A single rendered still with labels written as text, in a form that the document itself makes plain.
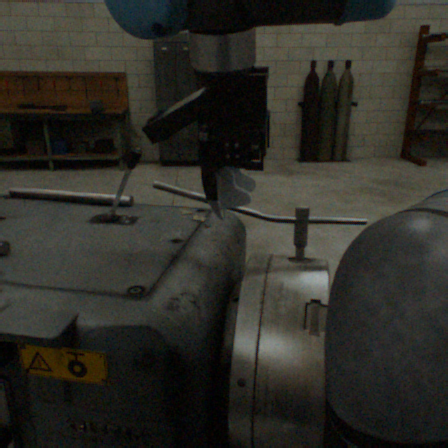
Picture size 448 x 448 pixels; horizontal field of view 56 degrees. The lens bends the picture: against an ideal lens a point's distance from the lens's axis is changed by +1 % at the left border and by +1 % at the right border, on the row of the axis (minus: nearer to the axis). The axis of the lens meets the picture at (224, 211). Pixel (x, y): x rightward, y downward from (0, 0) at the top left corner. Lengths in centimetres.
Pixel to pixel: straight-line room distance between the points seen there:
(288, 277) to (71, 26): 695
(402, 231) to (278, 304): 31
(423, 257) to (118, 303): 36
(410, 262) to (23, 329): 40
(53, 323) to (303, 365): 31
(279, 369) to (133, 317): 20
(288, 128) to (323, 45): 139
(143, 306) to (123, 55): 680
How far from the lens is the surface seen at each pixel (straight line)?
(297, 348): 58
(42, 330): 51
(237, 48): 48
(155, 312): 51
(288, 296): 60
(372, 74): 772
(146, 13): 36
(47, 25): 750
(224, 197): 57
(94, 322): 52
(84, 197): 92
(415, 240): 31
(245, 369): 59
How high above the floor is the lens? 153
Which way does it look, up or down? 19 degrees down
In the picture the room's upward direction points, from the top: straight up
